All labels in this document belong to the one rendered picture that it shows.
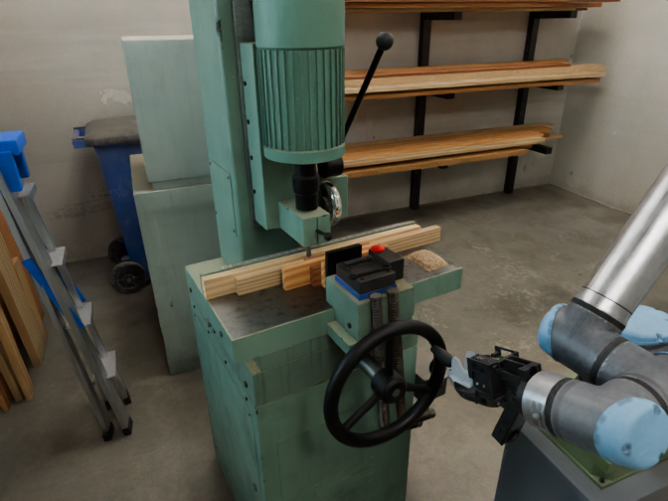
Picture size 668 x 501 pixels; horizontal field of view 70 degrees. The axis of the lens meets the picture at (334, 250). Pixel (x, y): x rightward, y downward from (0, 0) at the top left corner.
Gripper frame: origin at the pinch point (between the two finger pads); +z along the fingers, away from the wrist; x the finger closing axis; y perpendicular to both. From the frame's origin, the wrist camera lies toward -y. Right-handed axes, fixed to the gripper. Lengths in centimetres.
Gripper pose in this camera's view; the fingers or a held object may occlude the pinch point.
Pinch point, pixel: (453, 376)
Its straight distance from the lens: 99.6
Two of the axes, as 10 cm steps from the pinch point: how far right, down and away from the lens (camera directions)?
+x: -8.7, 2.2, -4.4
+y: -1.8, -9.7, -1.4
